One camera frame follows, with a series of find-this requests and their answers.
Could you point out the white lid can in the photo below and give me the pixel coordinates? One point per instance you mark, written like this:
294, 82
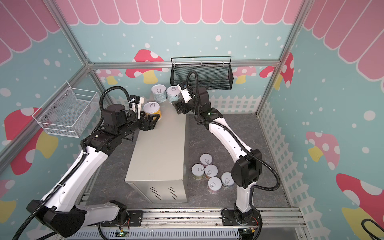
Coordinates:
206, 159

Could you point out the teal brown label can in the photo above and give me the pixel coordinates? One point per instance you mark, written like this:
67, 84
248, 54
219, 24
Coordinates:
173, 94

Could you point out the grey metal counter cabinet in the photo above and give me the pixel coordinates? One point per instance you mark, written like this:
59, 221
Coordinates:
159, 167

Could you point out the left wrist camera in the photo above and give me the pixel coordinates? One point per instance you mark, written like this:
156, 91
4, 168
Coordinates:
136, 103

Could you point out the red label food can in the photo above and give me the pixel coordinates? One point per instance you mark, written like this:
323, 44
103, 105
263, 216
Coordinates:
211, 171

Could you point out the pink label food can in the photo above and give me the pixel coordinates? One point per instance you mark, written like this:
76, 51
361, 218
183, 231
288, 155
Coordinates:
214, 185

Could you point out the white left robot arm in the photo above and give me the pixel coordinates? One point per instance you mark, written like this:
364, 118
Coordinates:
58, 209

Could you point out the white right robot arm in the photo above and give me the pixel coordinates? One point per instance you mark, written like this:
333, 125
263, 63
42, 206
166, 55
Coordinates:
248, 163

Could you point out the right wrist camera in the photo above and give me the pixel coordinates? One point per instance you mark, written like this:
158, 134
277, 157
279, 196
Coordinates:
186, 93

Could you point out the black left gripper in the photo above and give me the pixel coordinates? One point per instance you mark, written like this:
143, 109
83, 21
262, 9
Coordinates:
151, 124

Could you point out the green label food can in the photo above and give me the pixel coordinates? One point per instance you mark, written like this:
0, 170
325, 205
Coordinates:
198, 171

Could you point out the black mesh wall basket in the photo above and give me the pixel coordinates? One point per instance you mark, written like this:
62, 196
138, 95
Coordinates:
214, 72

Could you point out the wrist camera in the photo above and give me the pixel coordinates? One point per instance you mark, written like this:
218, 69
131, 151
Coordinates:
136, 103
186, 93

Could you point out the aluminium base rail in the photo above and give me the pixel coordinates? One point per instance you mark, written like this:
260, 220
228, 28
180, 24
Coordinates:
202, 224

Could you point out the yellow label food can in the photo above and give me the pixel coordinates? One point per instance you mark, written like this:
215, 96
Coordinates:
152, 108

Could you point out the teal label food can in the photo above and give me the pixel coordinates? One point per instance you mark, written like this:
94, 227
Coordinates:
159, 92

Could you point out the teal label floor can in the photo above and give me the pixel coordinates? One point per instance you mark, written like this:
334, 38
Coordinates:
227, 180

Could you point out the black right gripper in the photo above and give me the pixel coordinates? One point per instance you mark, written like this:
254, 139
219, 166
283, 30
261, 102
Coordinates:
182, 106

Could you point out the white wire wall basket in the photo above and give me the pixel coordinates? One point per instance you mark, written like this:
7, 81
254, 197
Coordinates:
68, 111

